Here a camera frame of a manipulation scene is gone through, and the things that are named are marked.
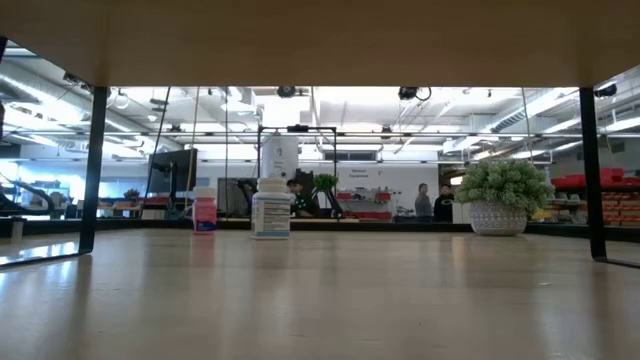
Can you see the white textured plant pot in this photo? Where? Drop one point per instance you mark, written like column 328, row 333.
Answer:
column 497, row 220

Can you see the white medicine bottle blue label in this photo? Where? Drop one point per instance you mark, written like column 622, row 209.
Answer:
column 271, row 212

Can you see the black metal shelf leg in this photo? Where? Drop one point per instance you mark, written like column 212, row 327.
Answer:
column 591, row 175
column 93, row 175

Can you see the white cylindrical appliance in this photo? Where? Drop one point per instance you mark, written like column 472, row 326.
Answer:
column 280, row 155

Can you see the small green background plant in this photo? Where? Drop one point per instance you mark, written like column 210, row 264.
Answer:
column 325, row 181

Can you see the black metal background frame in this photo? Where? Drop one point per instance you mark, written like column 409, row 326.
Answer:
column 298, row 128

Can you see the black computer monitor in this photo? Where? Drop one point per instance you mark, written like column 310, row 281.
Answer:
column 175, row 170

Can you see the wooden shelf board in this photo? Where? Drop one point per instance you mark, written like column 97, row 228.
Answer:
column 320, row 45

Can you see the shelving with red bins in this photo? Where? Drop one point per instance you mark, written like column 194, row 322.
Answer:
column 620, row 200

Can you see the person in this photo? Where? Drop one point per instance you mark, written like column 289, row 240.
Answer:
column 423, row 202
column 443, row 205
column 300, row 202

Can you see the black ceiling dome camera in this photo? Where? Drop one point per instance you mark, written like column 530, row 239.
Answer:
column 286, row 91

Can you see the small potted background plant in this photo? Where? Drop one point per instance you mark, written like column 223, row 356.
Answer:
column 132, row 193

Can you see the white rack with red bins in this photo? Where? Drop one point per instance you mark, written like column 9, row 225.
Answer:
column 372, row 206

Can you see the pink medicine bottle white cap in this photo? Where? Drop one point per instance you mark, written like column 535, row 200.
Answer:
column 205, row 215

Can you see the green artificial plant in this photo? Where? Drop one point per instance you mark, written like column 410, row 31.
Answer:
column 502, row 182

